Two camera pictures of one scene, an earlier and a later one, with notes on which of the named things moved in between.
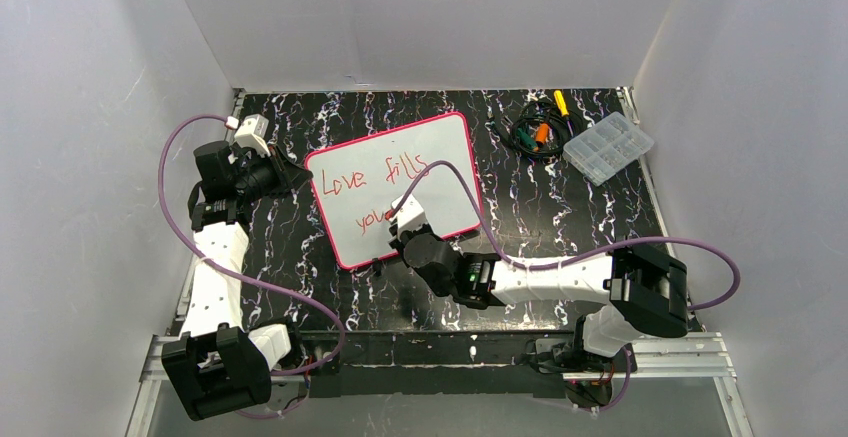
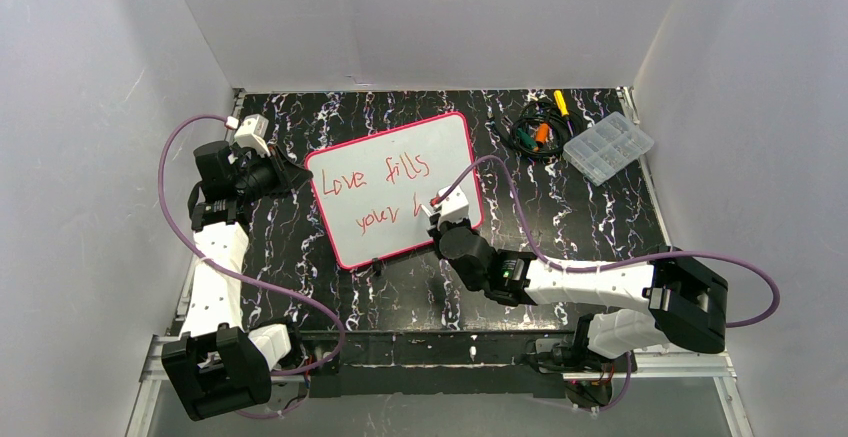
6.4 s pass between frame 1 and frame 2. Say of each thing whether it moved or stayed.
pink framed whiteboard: stayed
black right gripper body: moved
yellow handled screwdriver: stayed
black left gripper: stayed
